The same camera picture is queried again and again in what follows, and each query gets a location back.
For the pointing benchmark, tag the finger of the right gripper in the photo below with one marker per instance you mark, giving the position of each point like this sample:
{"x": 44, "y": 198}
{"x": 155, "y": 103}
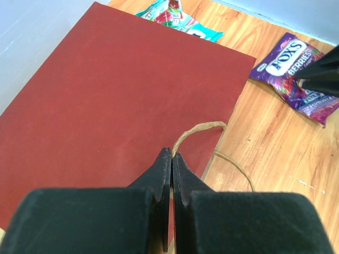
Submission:
{"x": 322, "y": 75}

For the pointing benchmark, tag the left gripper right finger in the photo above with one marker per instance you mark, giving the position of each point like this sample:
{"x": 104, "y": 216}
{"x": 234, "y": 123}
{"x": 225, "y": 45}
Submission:
{"x": 207, "y": 221}

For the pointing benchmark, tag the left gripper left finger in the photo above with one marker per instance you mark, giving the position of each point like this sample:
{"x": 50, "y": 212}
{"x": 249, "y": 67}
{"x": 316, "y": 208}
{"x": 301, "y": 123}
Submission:
{"x": 132, "y": 219}

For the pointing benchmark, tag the red brown paper bag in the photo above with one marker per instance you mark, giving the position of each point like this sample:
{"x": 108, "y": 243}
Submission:
{"x": 116, "y": 91}

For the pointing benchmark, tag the teal Foxs candy bag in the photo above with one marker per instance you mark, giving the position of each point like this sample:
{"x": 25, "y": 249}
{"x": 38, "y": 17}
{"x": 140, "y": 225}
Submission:
{"x": 171, "y": 14}

